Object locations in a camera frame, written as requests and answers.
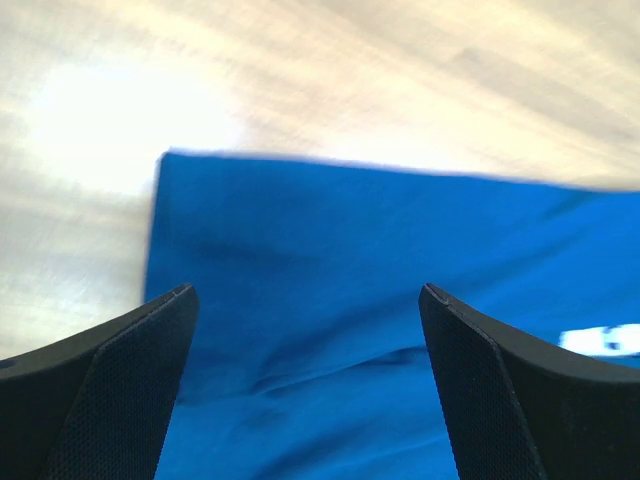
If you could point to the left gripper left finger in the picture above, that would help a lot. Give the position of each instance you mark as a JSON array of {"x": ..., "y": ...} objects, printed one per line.
[{"x": 97, "y": 405}]

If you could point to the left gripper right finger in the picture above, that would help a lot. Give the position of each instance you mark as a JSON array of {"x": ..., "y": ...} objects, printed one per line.
[{"x": 518, "y": 407}]

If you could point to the dark blue printed t-shirt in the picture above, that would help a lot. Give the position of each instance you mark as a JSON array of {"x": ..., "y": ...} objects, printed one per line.
[{"x": 309, "y": 360}]

